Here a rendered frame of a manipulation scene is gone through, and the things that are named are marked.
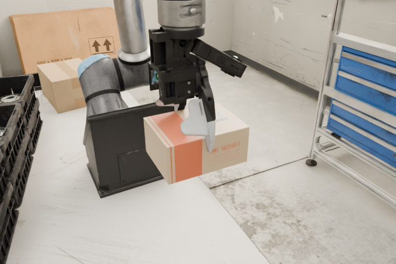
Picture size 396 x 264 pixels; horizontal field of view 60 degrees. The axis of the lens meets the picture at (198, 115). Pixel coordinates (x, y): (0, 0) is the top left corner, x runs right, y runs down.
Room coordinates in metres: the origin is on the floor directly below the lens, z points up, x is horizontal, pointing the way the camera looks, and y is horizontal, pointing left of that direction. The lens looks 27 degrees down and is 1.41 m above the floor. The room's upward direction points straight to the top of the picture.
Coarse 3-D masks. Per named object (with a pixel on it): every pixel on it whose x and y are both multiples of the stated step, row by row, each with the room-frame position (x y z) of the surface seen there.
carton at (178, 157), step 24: (144, 120) 0.57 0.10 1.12; (168, 120) 0.56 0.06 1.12; (216, 120) 0.56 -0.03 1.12; (240, 120) 0.56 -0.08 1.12; (168, 144) 0.48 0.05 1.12; (192, 144) 0.49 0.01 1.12; (216, 144) 0.51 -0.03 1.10; (240, 144) 0.53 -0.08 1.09; (168, 168) 0.47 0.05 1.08; (192, 168) 0.49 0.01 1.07; (216, 168) 0.51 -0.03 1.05
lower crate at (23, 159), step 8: (24, 144) 0.98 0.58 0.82; (24, 152) 0.96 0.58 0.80; (24, 160) 0.97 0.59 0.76; (32, 160) 1.03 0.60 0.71; (16, 168) 0.84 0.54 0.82; (24, 168) 0.93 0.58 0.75; (16, 176) 0.83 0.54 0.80; (24, 176) 0.93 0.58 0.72; (16, 184) 0.83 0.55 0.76; (24, 184) 0.89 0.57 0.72; (16, 192) 0.80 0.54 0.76; (24, 192) 0.86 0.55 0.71; (16, 200) 0.80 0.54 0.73; (16, 208) 0.78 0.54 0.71
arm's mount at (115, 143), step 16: (112, 112) 0.88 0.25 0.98; (128, 112) 0.90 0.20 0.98; (144, 112) 0.93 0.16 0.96; (160, 112) 0.95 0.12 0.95; (96, 128) 0.86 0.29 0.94; (112, 128) 0.88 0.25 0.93; (128, 128) 0.90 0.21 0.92; (96, 144) 0.85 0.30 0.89; (112, 144) 0.88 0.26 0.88; (128, 144) 0.90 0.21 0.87; (144, 144) 0.92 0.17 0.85; (96, 160) 0.85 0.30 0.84; (112, 160) 0.87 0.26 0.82; (128, 160) 0.89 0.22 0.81; (144, 160) 0.92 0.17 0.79; (96, 176) 0.89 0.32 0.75; (112, 176) 0.87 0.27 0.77; (128, 176) 0.89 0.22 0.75; (144, 176) 0.91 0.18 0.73; (160, 176) 0.94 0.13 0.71; (112, 192) 0.86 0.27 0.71
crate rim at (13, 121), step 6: (18, 108) 1.02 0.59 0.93; (12, 114) 0.98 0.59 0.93; (18, 114) 1.00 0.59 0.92; (12, 120) 0.93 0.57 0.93; (6, 126) 0.90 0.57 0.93; (12, 126) 0.91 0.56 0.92; (6, 132) 0.86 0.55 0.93; (12, 132) 0.90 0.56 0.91; (6, 138) 0.83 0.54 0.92; (0, 144) 0.79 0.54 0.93; (6, 144) 0.82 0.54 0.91
